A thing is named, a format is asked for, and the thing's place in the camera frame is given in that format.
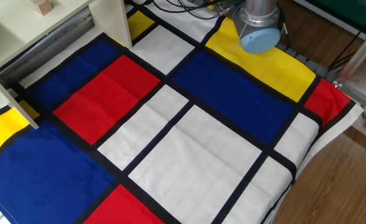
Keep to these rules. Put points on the small wooden block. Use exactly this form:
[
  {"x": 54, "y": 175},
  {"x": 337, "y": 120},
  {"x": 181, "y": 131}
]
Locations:
[{"x": 42, "y": 7}]

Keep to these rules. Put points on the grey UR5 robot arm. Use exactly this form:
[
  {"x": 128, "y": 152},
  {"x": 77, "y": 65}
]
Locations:
[{"x": 258, "y": 28}]

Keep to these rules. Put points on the cream wooden shelf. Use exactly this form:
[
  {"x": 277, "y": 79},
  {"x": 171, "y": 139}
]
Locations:
[{"x": 30, "y": 34}]

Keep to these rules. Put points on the aluminium frame post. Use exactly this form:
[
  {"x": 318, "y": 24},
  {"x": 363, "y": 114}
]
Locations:
[{"x": 356, "y": 56}]

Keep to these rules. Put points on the Mondrian pattern colour-block tablecloth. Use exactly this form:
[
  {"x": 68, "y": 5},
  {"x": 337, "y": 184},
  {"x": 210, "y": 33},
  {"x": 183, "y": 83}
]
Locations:
[{"x": 185, "y": 155}]

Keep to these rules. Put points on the white zip tie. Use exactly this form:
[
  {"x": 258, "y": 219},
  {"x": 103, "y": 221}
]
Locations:
[{"x": 240, "y": 39}]

